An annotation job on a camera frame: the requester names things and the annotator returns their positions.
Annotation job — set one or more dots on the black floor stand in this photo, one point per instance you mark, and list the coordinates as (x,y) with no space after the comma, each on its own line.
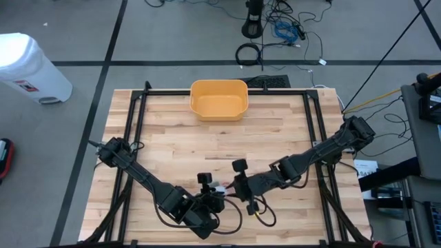
(252,29)

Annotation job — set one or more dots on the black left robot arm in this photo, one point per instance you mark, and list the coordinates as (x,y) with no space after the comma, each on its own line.
(144,179)

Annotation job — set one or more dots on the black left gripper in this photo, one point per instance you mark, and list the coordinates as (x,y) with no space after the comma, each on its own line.
(210,201)

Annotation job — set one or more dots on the yellow plastic basin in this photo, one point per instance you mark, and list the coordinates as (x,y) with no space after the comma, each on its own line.
(218,106)

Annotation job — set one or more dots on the black aluminium table frame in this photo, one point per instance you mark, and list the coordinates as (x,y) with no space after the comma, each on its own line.
(162,92)

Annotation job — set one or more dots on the black desk device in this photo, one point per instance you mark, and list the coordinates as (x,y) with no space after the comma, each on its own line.
(430,103)

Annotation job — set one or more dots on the white paper sheet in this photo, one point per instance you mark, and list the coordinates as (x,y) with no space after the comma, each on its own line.
(365,168)

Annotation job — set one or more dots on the white trash bin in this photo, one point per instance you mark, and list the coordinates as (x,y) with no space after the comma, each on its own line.
(31,69)

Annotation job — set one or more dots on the black diagonal strut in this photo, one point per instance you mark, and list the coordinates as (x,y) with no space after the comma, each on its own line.
(387,54)

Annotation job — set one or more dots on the red and black object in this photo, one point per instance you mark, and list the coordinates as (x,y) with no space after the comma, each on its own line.
(8,158)

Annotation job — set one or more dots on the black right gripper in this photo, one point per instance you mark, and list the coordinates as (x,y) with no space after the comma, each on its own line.
(255,187)

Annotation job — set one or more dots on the grey desk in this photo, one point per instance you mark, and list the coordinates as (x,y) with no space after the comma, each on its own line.
(418,137)

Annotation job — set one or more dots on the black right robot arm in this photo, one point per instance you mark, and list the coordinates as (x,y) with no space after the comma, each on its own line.
(327,148)

